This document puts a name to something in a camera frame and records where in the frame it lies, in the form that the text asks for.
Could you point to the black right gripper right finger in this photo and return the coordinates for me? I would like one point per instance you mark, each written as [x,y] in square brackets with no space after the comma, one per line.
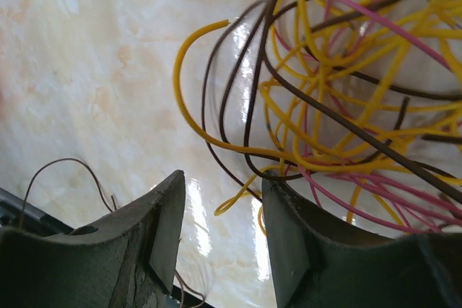
[318,260]

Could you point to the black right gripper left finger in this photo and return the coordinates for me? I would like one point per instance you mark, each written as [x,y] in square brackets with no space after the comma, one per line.
[124,259]

